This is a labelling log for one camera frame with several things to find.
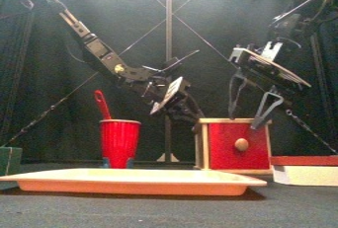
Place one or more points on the wooden drawer box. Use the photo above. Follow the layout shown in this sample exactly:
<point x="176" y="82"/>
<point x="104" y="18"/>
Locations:
<point x="201" y="146"/>

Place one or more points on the red drawer with wooden knob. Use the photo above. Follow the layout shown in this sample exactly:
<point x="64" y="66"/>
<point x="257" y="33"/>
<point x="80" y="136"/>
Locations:
<point x="237" y="146"/>

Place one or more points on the small blue toy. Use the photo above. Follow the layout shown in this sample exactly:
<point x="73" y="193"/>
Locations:
<point x="105" y="163"/>

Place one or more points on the green block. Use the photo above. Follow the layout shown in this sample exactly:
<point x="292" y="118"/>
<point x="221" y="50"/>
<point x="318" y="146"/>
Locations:
<point x="8" y="164"/>

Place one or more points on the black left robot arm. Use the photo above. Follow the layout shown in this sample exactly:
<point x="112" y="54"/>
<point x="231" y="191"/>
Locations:
<point x="98" y="51"/>

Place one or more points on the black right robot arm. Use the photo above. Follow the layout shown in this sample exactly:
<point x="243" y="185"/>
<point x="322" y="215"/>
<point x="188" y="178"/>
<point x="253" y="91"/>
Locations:
<point x="307" y="5"/>

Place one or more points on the white box with red lid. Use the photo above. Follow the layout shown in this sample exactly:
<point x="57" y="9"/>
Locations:
<point x="305" y="172"/>

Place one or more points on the red ribbed plastic cup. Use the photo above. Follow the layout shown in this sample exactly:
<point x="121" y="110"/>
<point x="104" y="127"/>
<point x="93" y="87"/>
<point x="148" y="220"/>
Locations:
<point x="118" y="143"/>

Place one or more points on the cream rectangular plastic tray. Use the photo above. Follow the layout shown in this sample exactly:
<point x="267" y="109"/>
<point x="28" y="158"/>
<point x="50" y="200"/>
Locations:
<point x="132" y="181"/>

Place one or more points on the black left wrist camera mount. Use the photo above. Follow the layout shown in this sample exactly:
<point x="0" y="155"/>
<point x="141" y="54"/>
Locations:
<point x="177" y="61"/>

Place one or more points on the vertical metal frame pole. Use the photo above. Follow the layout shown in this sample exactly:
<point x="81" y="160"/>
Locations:
<point x="168" y="18"/>

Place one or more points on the red plastic spoon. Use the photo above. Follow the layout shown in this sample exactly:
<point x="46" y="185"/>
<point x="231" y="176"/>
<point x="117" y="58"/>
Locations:
<point x="101" y="105"/>

